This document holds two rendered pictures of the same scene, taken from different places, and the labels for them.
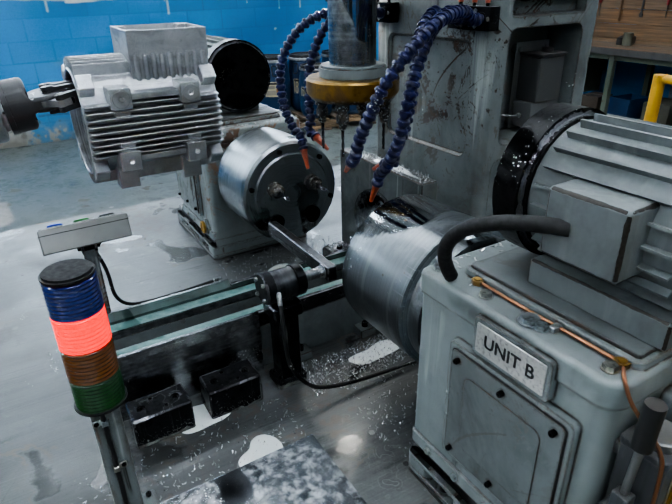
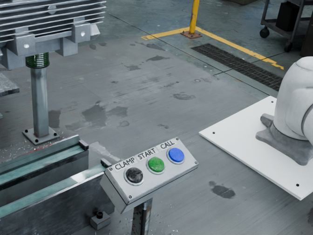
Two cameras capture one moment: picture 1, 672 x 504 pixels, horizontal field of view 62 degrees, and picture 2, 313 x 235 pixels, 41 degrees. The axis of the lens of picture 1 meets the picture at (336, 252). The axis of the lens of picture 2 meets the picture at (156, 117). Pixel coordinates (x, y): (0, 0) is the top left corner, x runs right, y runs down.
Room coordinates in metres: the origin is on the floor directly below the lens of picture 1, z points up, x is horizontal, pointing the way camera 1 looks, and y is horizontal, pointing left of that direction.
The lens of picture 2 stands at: (1.63, 0.36, 1.52)
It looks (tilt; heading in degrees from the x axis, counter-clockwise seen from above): 31 degrees down; 165
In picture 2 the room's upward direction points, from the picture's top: 7 degrees clockwise
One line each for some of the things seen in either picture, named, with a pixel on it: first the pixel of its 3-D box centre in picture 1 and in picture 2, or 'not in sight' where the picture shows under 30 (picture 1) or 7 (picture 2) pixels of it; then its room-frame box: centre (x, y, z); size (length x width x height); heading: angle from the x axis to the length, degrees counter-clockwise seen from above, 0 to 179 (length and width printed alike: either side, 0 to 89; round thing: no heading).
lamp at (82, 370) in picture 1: (89, 356); not in sight; (0.56, 0.30, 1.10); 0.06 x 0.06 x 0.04
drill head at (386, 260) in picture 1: (442, 285); not in sight; (0.80, -0.18, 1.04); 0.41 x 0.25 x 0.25; 31
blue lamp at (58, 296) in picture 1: (72, 292); not in sight; (0.56, 0.30, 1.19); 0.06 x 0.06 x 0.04
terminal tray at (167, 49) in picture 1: (160, 50); not in sight; (0.93, 0.27, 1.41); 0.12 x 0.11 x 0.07; 121
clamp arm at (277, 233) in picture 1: (299, 248); not in sight; (1.01, 0.07, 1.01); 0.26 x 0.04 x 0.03; 31
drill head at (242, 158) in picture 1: (266, 176); not in sight; (1.39, 0.18, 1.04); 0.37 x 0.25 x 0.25; 31
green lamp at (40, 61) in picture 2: (97, 385); (37, 55); (0.56, 0.30, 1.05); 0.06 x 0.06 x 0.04
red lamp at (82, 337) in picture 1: (81, 325); not in sight; (0.56, 0.30, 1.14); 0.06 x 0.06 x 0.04
